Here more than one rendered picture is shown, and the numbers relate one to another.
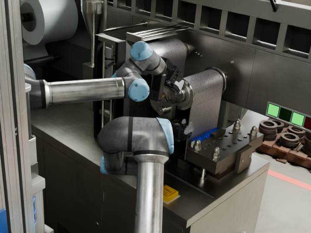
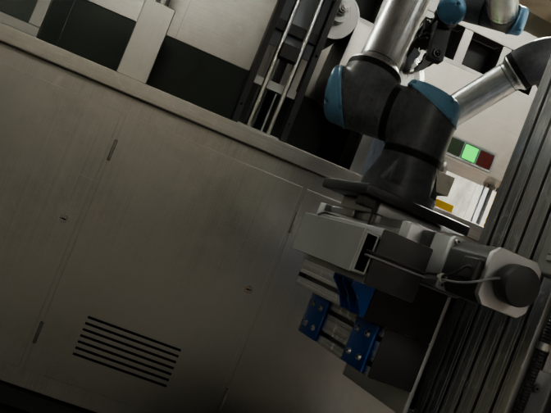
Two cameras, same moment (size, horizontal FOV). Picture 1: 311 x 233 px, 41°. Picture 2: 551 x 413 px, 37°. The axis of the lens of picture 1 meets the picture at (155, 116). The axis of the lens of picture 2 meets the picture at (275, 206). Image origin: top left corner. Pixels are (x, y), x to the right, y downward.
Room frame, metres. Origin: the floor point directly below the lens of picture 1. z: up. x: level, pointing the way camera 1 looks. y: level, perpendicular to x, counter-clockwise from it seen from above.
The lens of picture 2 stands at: (0.37, 1.93, 0.66)
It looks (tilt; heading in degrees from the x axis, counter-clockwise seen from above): 2 degrees up; 308
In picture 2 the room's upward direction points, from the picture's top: 22 degrees clockwise
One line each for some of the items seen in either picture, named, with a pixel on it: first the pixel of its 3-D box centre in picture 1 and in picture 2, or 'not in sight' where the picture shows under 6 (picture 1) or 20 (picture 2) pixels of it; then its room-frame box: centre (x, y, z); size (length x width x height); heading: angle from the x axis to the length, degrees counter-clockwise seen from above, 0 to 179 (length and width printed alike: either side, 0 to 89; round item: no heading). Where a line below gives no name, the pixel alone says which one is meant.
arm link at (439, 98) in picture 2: not in sight; (422, 120); (1.21, 0.54, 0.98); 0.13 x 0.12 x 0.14; 20
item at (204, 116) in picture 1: (204, 118); (388, 129); (1.78, -0.23, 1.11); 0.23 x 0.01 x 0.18; 139
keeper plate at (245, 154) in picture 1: (244, 159); not in sight; (1.68, -0.42, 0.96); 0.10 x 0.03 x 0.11; 139
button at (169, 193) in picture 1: (166, 193); (436, 204); (1.45, -0.07, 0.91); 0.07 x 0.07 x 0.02; 49
